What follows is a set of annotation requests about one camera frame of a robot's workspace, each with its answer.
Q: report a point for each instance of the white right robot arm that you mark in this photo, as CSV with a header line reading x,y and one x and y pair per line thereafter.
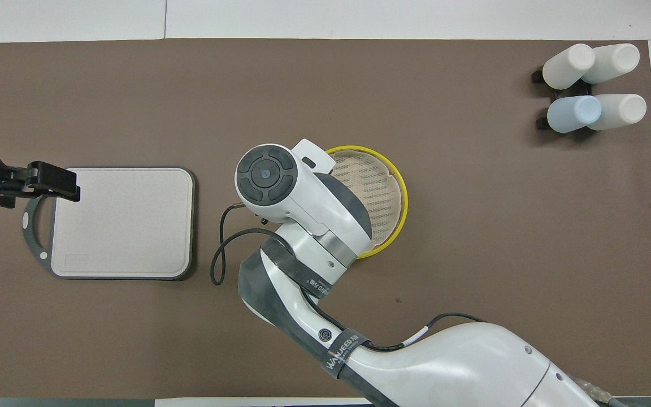
x,y
314,198

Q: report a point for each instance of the yellow-rimmed bamboo steamer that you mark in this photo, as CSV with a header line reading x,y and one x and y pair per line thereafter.
x,y
404,198

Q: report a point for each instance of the grey cutting board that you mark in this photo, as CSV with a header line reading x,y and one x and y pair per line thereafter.
x,y
127,226

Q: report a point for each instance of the brown table mat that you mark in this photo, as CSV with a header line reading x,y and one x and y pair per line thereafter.
x,y
529,226

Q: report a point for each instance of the light blue plastic bottle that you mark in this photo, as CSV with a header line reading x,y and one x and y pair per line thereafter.
x,y
574,113

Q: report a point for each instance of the white plastic bottle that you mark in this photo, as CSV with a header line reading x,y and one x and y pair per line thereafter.
x,y
616,59
567,66
622,110

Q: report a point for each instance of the black bottle rack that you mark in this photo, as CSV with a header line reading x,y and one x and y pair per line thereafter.
x,y
580,90

